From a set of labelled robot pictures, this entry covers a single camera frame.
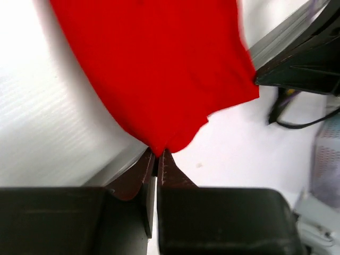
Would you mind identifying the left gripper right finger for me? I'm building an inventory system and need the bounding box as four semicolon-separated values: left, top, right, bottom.
157;150;305;255

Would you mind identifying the aluminium front rail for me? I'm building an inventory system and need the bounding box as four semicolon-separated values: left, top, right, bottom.
250;1;329;70

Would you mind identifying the white plastic basket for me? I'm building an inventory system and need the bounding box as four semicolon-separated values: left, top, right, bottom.
310;115;339;211

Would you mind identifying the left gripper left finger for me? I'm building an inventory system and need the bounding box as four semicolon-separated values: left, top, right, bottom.
1;149;155;254

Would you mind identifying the red cloth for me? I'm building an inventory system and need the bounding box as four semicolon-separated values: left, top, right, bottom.
51;1;259;156

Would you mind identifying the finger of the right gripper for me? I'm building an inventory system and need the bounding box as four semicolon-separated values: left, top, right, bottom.
255;1;339;96

